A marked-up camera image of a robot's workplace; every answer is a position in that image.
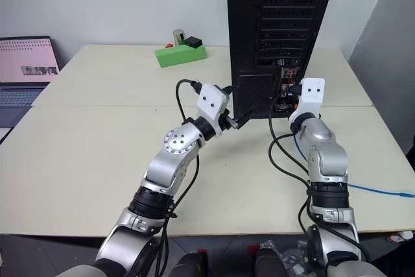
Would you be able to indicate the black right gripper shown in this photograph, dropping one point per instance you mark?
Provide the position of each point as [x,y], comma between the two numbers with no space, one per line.
[295,89]

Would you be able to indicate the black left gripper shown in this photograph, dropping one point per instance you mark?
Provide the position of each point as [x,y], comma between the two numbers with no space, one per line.
[228,122]

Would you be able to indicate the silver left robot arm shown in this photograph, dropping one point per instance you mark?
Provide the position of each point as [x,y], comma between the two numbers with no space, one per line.
[176,142]

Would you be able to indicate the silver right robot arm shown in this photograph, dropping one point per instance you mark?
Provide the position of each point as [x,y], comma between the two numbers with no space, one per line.
[319,134]

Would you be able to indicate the black computer tower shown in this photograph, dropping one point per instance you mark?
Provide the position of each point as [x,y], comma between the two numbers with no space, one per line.
[279,14]

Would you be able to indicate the green rectangular block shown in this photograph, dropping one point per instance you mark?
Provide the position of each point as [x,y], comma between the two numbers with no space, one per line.
[180,56]

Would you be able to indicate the small black box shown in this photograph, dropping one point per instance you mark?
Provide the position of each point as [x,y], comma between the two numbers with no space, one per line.
[193,42]

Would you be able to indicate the silver metal cylinder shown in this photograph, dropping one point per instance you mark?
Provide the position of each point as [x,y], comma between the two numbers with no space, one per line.
[177,35]

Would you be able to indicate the grey partition panel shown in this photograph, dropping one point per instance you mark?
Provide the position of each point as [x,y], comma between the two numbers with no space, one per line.
[386,63]

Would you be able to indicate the clear plastic bag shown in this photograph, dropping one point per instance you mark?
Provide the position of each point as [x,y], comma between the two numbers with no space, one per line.
[291,256]

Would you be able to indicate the dark rounded shape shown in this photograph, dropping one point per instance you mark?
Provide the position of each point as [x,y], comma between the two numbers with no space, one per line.
[189,265]
[270,264]

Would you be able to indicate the red and white object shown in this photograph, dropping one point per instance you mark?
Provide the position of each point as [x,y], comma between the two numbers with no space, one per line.
[402,237]

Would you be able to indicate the open laptop with pink screen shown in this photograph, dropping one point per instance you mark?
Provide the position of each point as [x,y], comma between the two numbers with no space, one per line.
[24,66]

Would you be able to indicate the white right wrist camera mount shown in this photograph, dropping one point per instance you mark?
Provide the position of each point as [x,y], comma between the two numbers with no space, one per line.
[313,93]

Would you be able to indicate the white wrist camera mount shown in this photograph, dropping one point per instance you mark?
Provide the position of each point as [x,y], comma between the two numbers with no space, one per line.
[313,93]
[210,98]

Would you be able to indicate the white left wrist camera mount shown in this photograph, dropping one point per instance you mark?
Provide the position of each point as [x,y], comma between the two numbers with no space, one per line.
[210,98]

